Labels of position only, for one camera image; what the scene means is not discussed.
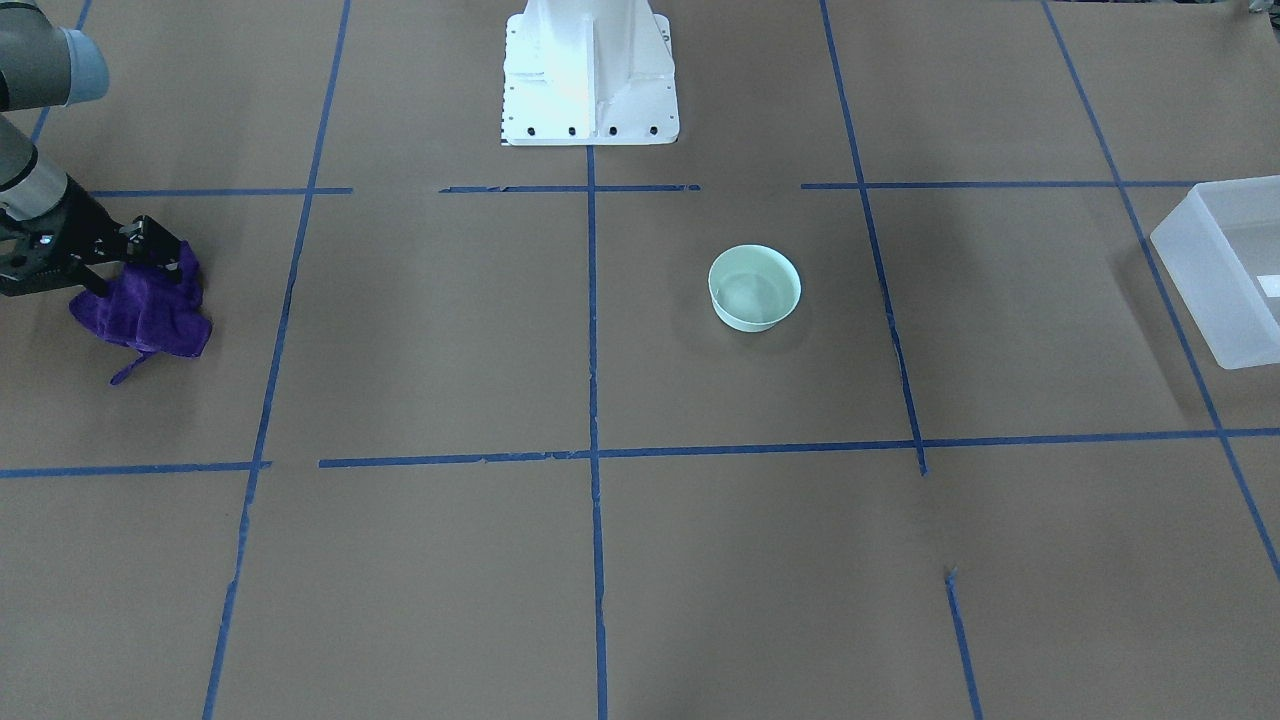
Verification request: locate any purple cloth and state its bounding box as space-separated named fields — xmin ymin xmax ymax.
xmin=68 ymin=240 xmax=212 ymax=386

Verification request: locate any mint green bowl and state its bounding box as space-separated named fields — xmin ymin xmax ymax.
xmin=707 ymin=243 xmax=803 ymax=333

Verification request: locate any translucent white plastic box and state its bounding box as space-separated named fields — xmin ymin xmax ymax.
xmin=1151 ymin=176 xmax=1279 ymax=370

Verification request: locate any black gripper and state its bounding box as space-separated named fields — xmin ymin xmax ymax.
xmin=1 ymin=179 xmax=184 ymax=297

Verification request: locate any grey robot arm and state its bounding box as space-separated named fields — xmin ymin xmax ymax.
xmin=1 ymin=1 xmax=183 ymax=297

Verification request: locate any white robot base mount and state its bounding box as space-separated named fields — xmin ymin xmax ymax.
xmin=500 ymin=1 xmax=681 ymax=147

